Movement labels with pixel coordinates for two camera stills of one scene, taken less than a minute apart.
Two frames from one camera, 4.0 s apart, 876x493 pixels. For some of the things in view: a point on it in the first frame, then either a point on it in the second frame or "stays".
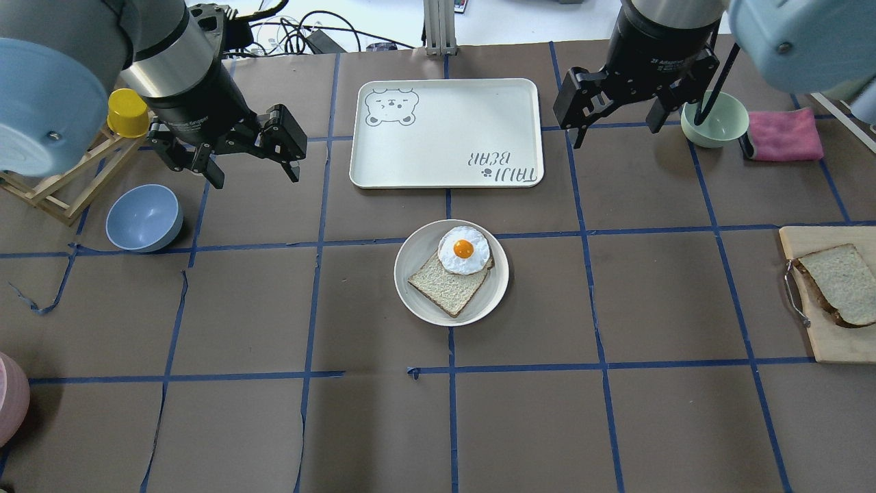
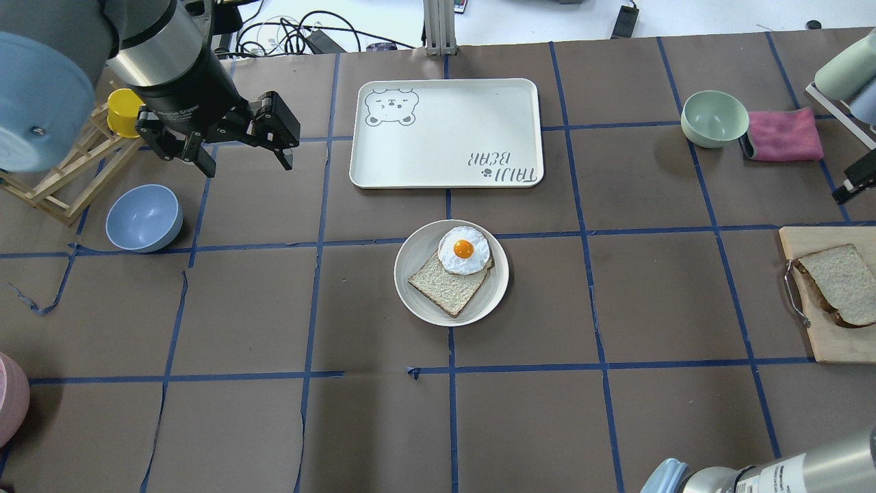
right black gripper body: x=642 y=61 → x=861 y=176
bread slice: x=844 y=282 stays
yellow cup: x=128 y=114 stays
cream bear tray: x=437 y=133 stays
